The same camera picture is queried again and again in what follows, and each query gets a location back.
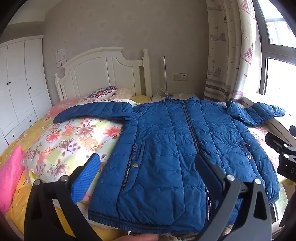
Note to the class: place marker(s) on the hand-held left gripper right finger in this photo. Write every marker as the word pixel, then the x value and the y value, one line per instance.
pixel 208 178

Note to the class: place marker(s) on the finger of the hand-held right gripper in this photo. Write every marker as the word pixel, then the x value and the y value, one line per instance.
pixel 275 139

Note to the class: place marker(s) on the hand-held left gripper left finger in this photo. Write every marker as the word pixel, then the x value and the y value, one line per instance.
pixel 85 178

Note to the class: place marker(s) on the blue quilted jacket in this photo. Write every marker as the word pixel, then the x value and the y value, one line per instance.
pixel 161 139

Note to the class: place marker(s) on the person's left hand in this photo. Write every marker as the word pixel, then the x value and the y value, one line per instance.
pixel 138 238

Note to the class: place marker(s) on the window sill ledge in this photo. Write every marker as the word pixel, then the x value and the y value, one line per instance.
pixel 284 125

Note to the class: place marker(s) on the window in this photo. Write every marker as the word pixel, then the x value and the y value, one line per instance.
pixel 279 74

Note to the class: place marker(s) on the yellow bed sheet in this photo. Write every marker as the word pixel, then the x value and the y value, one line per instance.
pixel 27 134

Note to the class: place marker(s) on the pink blanket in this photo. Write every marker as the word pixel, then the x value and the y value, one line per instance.
pixel 67 105

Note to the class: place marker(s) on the pink cloth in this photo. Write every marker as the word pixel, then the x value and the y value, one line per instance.
pixel 10 176

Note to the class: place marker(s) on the white nightstand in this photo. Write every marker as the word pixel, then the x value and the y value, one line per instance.
pixel 175 96

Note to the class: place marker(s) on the patterned pillow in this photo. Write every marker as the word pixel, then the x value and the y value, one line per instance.
pixel 104 91

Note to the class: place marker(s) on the cream pillow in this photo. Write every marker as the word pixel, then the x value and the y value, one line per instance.
pixel 124 92

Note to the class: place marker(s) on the yellow blanket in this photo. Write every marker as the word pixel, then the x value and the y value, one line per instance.
pixel 141 98

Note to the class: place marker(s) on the printed curtain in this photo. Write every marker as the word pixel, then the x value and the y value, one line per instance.
pixel 229 51

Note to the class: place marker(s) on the white bed headboard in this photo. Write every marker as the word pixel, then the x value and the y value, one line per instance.
pixel 92 74

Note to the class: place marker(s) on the white wardrobe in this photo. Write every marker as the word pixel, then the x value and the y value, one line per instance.
pixel 20 88

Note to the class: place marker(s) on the wall switches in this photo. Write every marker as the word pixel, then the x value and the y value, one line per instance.
pixel 61 63

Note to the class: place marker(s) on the paper wall notice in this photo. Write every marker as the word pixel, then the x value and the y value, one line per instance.
pixel 60 53

